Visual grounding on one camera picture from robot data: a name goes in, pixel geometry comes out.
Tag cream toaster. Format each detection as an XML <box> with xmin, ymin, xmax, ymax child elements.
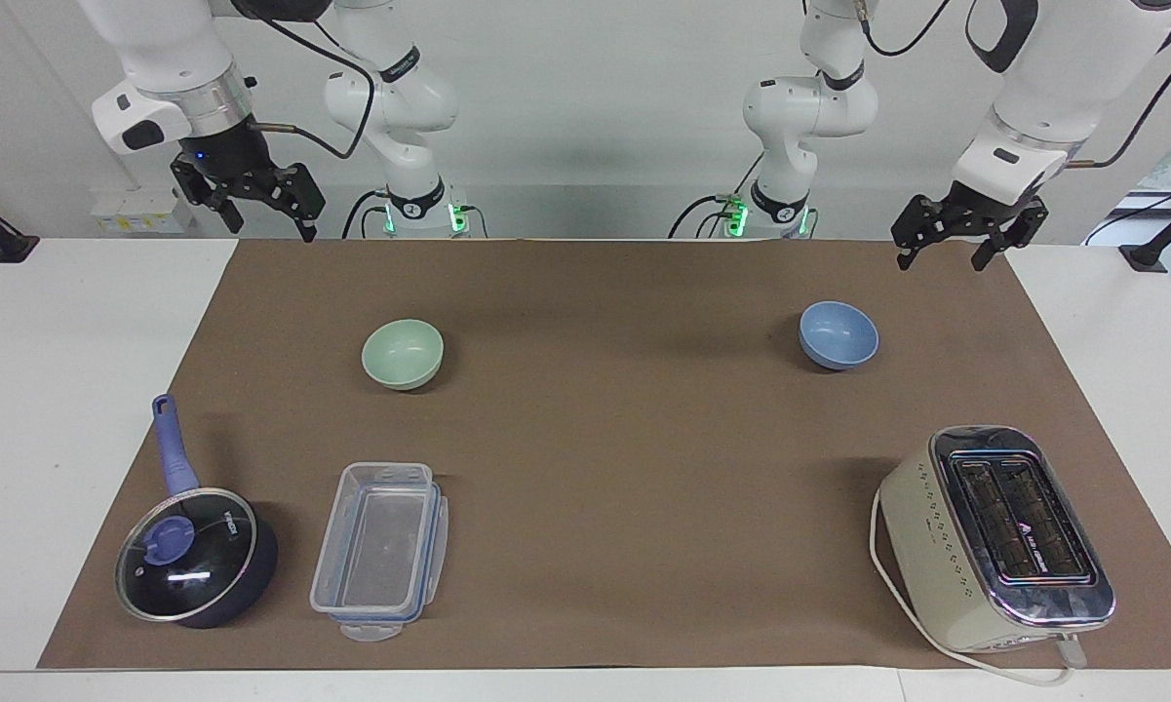
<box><xmin>878</xmin><ymin>424</ymin><xmax>1118</xmax><ymax>655</ymax></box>

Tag glass lid with blue knob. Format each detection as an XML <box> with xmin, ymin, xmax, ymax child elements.
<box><xmin>114</xmin><ymin>487</ymin><xmax>258</xmax><ymax>624</ymax></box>

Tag green bowl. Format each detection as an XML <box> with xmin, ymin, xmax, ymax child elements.
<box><xmin>361</xmin><ymin>319</ymin><xmax>445</xmax><ymax>392</ymax></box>

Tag white wall socket box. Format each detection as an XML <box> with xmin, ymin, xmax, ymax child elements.
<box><xmin>91</xmin><ymin>189</ymin><xmax>197</xmax><ymax>236</ymax></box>

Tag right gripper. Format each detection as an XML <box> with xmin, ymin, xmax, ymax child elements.
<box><xmin>170</xmin><ymin>114</ymin><xmax>328</xmax><ymax>244</ymax></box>

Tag black cable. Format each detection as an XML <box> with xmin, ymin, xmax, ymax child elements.
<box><xmin>1063</xmin><ymin>18</ymin><xmax>1171</xmax><ymax>170</ymax></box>
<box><xmin>667</xmin><ymin>192</ymin><xmax>748</xmax><ymax>241</ymax></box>
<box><xmin>239</xmin><ymin>5</ymin><xmax>379</xmax><ymax>161</ymax></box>
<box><xmin>860</xmin><ymin>0</ymin><xmax>955</xmax><ymax>58</ymax></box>
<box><xmin>1082</xmin><ymin>174</ymin><xmax>1171</xmax><ymax>247</ymax></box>
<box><xmin>340</xmin><ymin>188</ymin><xmax>393</xmax><ymax>241</ymax></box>

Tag clear plastic container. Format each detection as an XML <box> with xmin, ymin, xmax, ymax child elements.
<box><xmin>309</xmin><ymin>461</ymin><xmax>450</xmax><ymax>644</ymax></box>

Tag blue bowl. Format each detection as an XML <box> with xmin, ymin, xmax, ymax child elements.
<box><xmin>798</xmin><ymin>300</ymin><xmax>880</xmax><ymax>371</ymax></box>

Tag blue saucepan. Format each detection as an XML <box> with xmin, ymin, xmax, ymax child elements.
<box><xmin>114</xmin><ymin>394</ymin><xmax>280</xmax><ymax>631</ymax></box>

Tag white power cord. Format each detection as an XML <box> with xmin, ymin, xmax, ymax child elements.
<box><xmin>869</xmin><ymin>487</ymin><xmax>1089</xmax><ymax>687</ymax></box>

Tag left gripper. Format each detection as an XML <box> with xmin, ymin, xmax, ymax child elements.
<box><xmin>890</xmin><ymin>181</ymin><xmax>1050</xmax><ymax>273</ymax></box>

